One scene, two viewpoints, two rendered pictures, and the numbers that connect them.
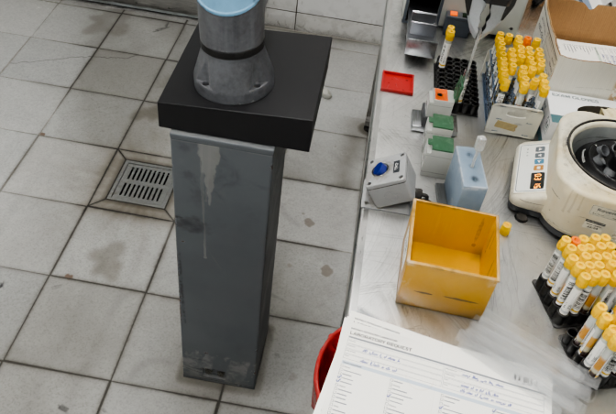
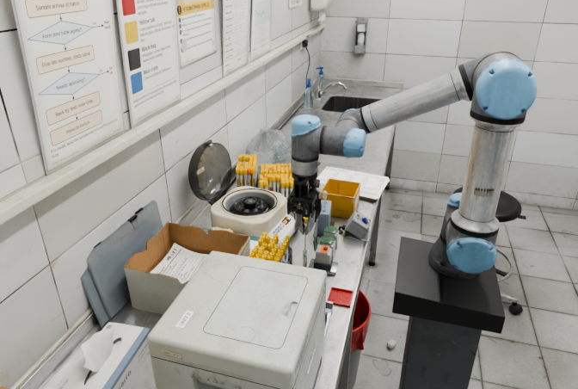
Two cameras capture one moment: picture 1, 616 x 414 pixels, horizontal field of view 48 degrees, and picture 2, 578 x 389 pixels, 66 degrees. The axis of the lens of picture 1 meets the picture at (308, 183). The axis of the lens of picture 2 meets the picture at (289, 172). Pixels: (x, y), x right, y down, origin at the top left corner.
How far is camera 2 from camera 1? 2.26 m
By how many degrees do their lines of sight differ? 110
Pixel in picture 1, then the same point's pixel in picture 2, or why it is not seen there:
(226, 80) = not seen: hidden behind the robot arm
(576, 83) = (235, 247)
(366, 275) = (369, 211)
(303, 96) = (408, 249)
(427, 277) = (351, 188)
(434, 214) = (344, 200)
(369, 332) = (370, 194)
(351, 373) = (376, 188)
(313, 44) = (408, 286)
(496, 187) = (299, 237)
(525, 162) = (285, 231)
